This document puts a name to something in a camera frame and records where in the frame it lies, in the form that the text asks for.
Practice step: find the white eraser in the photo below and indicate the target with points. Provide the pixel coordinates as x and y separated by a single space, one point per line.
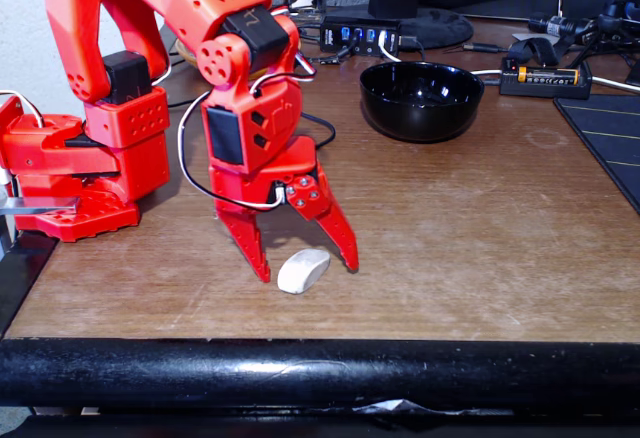
302 270

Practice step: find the black glossy bowl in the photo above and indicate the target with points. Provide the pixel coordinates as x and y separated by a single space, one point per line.
425 108

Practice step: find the black table edge trim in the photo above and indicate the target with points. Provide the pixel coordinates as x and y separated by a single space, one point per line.
320 373

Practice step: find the black USB hub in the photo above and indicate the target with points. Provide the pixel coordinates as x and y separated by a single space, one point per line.
335 38

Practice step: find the clear glass tumbler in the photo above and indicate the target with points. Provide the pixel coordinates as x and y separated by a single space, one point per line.
307 0

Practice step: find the silver metal clamp bar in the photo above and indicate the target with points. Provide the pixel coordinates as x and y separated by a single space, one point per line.
40 204

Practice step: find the crumpled silver tape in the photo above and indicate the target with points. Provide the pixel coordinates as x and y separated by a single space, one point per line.
390 404

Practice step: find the black jack plug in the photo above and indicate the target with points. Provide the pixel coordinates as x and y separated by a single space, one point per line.
480 48

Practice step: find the black battery charger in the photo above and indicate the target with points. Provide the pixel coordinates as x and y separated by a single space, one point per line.
540 89

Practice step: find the yellow and black battery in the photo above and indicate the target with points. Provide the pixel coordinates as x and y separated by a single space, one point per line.
547 75

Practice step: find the black flashlight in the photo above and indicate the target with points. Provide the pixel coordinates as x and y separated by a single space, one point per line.
557 25

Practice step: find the black mat with yellow lines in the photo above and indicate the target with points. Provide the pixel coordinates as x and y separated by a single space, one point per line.
610 128

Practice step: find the black speaker box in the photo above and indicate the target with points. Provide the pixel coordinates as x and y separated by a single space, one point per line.
580 0

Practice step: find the black mini tripod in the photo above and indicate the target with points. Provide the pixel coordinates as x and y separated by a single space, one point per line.
615 23

